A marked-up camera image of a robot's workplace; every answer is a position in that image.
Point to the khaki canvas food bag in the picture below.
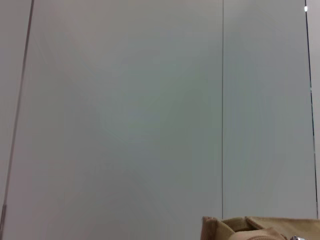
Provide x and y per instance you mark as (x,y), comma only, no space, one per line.
(250,227)

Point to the silver zipper pull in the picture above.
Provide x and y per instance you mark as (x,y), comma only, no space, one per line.
(297,237)

